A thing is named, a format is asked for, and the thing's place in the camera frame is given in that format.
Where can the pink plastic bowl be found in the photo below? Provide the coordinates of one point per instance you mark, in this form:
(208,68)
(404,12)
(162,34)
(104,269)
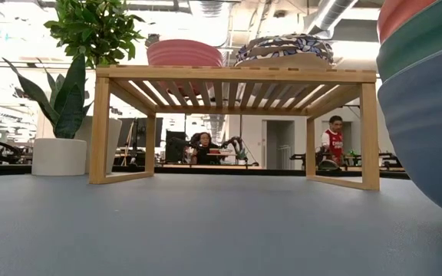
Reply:
(397,15)

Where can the green bowl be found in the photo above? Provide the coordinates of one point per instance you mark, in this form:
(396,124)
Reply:
(424,42)

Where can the wooden slatted shelf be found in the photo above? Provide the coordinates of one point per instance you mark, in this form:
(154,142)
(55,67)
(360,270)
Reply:
(236,73)

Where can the person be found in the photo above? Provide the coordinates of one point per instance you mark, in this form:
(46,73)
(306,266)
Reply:
(205,153)
(335,143)

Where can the background wooden table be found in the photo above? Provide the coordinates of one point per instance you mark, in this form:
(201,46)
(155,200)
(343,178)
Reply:
(213,167)

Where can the black desk monitor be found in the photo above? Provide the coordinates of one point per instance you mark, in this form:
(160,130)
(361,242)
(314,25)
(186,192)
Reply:
(175,147)

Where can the large white plant pot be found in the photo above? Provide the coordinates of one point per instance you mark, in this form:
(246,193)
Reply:
(115,142)

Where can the round ceiling fixture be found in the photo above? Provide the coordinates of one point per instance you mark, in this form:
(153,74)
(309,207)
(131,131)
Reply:
(152,37)

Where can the background black robot station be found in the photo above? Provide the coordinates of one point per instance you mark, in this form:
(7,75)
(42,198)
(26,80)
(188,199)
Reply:
(374,161)

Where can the snake plant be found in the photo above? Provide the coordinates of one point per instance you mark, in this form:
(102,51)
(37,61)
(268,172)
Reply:
(67,111)

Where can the small white plant pot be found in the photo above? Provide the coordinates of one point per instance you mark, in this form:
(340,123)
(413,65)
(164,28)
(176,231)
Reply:
(59,157)

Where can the leafy green plant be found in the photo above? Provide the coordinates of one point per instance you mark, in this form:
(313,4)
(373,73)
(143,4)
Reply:
(94,27)

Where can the silver ceiling duct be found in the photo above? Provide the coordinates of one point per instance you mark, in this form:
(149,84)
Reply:
(328,15)

